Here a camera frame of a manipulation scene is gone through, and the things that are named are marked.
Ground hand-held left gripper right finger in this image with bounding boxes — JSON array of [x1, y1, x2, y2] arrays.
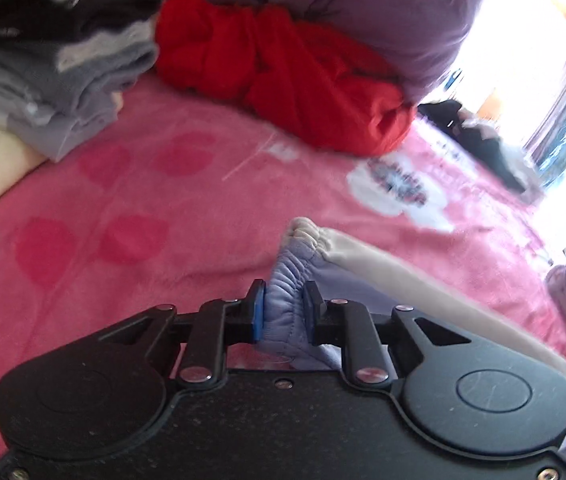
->
[[302, 280, 478, 388]]

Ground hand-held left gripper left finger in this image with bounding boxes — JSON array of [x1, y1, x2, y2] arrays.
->
[[83, 280, 268, 386]]

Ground lavender fleece-lined pants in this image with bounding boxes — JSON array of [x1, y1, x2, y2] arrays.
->
[[255, 216, 566, 478]]

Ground pink floral blanket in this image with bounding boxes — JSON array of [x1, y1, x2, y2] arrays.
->
[[0, 75, 566, 466]]

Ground black crumpled garment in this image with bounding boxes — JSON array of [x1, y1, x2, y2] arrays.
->
[[418, 100, 538, 193]]

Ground red quilt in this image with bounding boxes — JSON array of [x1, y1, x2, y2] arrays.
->
[[154, 0, 418, 157]]

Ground lavender-grey folded garment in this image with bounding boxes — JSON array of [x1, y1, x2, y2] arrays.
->
[[8, 94, 124, 163]]

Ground grey folded garment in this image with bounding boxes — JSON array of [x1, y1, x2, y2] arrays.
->
[[0, 35, 158, 117]]

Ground purple duvet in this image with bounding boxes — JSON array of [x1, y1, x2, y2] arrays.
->
[[23, 0, 491, 103]]

